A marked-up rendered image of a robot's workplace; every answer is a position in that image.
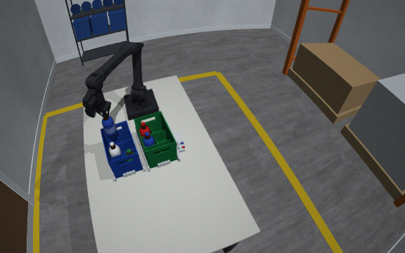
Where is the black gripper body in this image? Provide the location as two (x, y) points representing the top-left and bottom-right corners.
(97, 97), (111, 113)

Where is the blue crate with dividers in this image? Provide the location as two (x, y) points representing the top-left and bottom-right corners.
(101, 125), (143, 178)

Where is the white bottle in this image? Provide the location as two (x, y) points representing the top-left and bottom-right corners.
(109, 142), (122, 157)

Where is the white paper strip with colored squares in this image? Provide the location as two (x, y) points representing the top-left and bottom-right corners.
(172, 133), (186, 153)

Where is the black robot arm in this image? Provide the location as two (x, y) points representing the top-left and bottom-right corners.
(82, 42), (151, 118)

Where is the green plastic crate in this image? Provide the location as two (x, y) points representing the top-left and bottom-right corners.
(135, 115), (177, 169)

